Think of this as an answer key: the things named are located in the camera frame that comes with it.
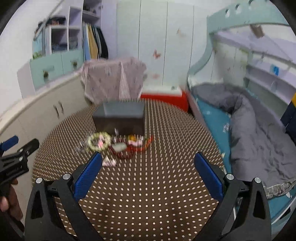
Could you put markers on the yellow navy jacket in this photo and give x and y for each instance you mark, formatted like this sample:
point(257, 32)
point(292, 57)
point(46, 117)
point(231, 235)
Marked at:
point(289, 119)

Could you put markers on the white wardrobe doors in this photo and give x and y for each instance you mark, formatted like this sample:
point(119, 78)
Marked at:
point(167, 37)

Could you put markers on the mint green bunk bed frame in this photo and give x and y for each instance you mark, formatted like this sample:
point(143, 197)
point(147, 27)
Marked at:
point(251, 44)

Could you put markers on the hanging clothes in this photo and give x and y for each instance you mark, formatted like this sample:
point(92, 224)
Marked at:
point(93, 42)

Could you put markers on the silver small earrings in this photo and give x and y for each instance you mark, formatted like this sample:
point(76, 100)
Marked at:
point(81, 147)

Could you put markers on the beige low cabinet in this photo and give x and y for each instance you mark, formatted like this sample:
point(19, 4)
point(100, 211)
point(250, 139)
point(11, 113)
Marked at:
point(35, 116)

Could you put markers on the pink checkered cloth cover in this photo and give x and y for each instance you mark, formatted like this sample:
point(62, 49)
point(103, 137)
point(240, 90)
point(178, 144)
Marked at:
point(117, 79)

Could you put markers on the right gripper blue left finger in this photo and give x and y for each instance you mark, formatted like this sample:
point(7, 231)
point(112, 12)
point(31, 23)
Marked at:
point(85, 175)

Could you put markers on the grey duvet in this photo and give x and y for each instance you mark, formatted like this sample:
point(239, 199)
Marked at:
point(259, 145)

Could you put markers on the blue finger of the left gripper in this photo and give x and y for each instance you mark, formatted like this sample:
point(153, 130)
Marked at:
point(6, 145)
point(28, 148)

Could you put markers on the white jade pendant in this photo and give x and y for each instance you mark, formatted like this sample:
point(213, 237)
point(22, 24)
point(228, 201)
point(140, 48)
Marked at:
point(119, 147)

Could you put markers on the dark metal jewelry box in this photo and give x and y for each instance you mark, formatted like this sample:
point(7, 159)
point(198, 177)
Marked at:
point(120, 118)

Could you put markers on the mint drawer unit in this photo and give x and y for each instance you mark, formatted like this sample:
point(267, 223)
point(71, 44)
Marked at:
point(41, 73)

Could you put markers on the pink hair clip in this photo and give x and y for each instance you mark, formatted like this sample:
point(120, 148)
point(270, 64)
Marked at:
point(109, 162)

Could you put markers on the red storage ottoman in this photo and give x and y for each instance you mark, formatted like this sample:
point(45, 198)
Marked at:
point(173, 95)

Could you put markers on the left hand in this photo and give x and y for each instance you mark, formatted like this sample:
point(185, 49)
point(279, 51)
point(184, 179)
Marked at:
point(11, 204)

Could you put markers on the lilac open shelf wardrobe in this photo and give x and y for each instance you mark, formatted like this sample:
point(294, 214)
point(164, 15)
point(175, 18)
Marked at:
point(63, 25)

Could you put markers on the brown polka dot tablecloth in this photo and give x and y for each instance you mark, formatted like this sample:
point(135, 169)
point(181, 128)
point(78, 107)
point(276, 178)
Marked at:
point(156, 194)

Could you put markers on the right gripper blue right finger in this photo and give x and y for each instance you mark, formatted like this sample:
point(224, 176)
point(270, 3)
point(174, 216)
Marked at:
point(211, 175)

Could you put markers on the teal bed sheet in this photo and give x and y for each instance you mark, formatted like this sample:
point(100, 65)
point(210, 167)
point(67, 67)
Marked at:
point(218, 123)

